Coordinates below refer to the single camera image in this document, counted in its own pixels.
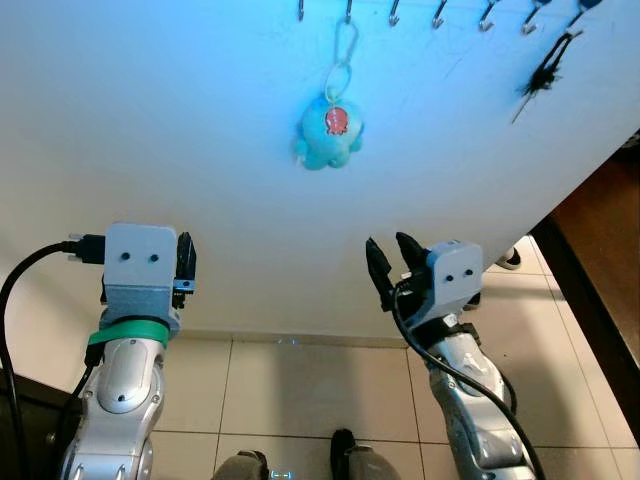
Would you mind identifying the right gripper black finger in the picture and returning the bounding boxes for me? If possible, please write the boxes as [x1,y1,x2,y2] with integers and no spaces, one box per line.
[365,237,394,311]
[396,232,428,276]

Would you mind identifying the green wrist tape band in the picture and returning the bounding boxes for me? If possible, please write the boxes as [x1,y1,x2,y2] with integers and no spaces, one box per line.
[87,316,174,351]

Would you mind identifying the person's black white shoe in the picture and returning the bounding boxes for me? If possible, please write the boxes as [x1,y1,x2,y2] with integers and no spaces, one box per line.
[495,245,524,272]

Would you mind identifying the dark brown wooden table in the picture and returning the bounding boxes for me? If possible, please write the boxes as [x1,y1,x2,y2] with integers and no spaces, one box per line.
[528,130,640,447]

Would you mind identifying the robot right leg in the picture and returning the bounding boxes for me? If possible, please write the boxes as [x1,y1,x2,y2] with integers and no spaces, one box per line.
[329,428,403,480]

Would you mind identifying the robot leg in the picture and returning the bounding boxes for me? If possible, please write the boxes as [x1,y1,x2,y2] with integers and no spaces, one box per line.
[210,449,270,480]
[329,428,403,480]

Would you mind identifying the robot left leg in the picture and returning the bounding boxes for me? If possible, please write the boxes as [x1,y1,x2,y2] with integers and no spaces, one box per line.
[210,449,270,480]

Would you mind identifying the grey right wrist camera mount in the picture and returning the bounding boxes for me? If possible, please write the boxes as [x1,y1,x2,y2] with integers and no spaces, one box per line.
[425,240,487,323]

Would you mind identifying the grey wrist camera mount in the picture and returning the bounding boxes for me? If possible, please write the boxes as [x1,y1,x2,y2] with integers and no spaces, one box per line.
[102,223,182,333]
[425,240,487,323]

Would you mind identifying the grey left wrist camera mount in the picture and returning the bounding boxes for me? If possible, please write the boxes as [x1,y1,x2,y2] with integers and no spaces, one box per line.
[102,223,182,333]

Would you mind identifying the teal plush keychain with carabiner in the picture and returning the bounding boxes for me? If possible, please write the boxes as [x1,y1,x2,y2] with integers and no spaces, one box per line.
[291,20,366,172]

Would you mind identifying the black strap keychain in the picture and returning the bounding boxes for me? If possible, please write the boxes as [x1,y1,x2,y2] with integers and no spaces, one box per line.
[512,28,587,126]

